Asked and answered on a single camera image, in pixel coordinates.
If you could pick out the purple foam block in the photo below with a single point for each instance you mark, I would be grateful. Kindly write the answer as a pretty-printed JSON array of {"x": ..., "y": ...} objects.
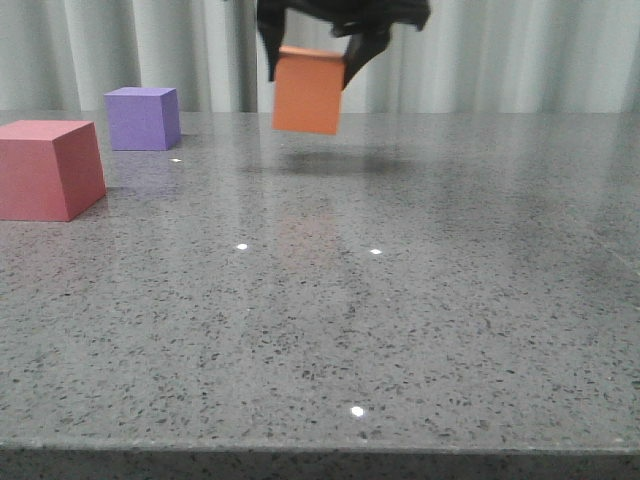
[{"x": 143, "y": 118}]

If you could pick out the orange foam block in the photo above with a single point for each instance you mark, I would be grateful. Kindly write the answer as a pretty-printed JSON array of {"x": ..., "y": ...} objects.
[{"x": 308, "y": 91}]

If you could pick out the red foam block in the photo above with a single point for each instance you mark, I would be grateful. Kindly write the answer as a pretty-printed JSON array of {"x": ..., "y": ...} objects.
[{"x": 50, "y": 170}]

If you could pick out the grey-green pleated curtain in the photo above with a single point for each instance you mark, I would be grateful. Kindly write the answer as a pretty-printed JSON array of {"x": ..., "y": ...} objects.
[{"x": 472, "y": 56}]

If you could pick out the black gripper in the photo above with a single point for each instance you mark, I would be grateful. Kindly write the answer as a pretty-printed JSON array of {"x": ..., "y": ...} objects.
[{"x": 347, "y": 17}]

